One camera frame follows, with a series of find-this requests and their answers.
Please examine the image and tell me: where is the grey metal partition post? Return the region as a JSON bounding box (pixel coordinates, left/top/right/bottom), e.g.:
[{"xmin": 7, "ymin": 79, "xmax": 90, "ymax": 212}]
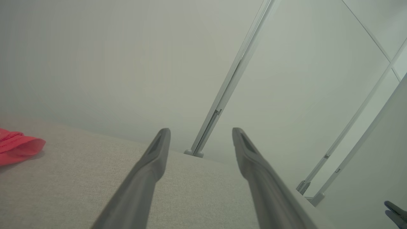
[
  {"xmin": 307, "ymin": 73, "xmax": 407, "ymax": 207},
  {"xmin": 184, "ymin": 0, "xmax": 282, "ymax": 158},
  {"xmin": 296, "ymin": 38, "xmax": 407, "ymax": 195}
]

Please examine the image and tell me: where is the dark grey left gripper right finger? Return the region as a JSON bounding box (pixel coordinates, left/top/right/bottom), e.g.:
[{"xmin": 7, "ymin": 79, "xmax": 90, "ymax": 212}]
[{"xmin": 232, "ymin": 128, "xmax": 319, "ymax": 229}]

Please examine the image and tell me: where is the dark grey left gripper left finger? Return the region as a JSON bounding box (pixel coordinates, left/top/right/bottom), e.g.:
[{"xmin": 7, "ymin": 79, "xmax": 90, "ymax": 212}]
[{"xmin": 91, "ymin": 128, "xmax": 171, "ymax": 229}]

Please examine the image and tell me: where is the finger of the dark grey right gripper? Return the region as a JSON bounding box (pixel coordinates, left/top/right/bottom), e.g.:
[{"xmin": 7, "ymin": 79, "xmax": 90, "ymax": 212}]
[{"xmin": 384, "ymin": 200, "xmax": 407, "ymax": 223}]

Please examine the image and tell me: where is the red and white jersey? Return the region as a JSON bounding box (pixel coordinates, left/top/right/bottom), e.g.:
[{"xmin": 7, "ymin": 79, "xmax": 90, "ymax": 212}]
[{"xmin": 0, "ymin": 128, "xmax": 46, "ymax": 166}]

